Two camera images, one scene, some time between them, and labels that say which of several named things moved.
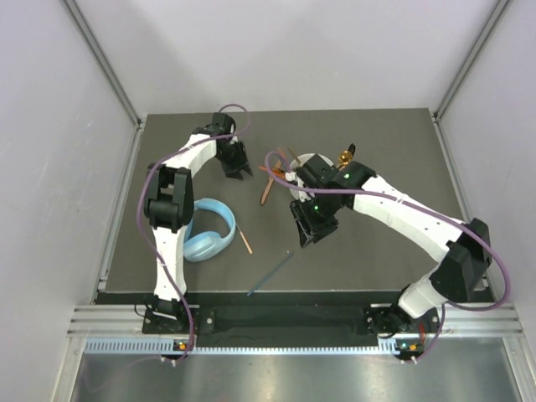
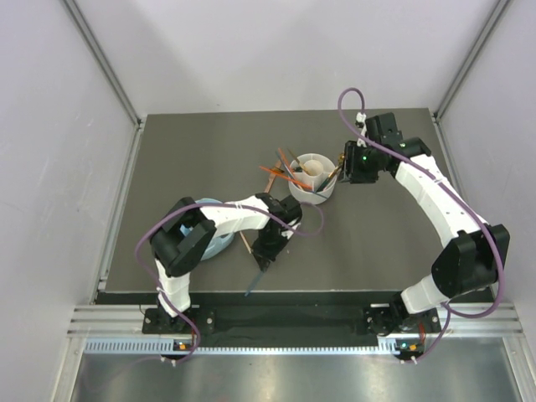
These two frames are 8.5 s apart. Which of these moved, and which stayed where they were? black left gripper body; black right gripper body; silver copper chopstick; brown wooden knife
Moved: black left gripper body; black right gripper body
Stayed: silver copper chopstick; brown wooden knife
